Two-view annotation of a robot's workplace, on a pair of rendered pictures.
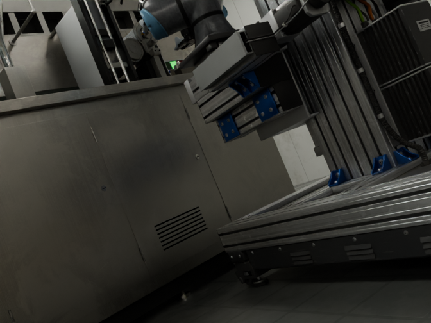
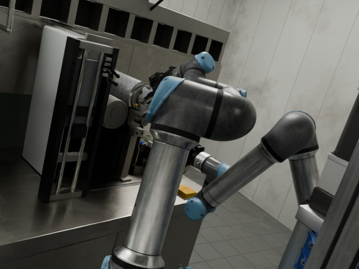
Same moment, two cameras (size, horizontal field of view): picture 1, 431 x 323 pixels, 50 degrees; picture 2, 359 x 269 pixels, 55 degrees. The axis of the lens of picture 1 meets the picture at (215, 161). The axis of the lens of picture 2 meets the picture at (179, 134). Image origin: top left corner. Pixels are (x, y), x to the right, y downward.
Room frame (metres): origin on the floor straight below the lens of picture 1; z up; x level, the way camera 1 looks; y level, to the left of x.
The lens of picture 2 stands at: (0.94, 0.02, 1.52)
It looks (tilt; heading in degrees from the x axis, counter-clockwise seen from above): 15 degrees down; 355
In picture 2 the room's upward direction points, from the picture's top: 16 degrees clockwise
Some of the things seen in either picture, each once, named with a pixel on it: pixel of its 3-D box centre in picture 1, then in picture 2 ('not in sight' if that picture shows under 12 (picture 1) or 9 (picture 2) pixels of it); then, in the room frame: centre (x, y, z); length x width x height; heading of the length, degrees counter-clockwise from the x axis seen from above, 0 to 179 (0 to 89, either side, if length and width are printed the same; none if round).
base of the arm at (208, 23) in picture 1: (213, 32); not in sight; (1.57, -0.16, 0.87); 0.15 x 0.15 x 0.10
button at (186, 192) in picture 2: not in sight; (185, 191); (2.34, -0.20, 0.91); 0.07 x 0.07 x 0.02; 45
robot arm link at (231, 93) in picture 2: not in sight; (232, 107); (1.90, -0.19, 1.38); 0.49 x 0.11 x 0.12; 175
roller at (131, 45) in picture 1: (121, 59); (98, 104); (2.39, 0.25, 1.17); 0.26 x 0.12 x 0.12; 45
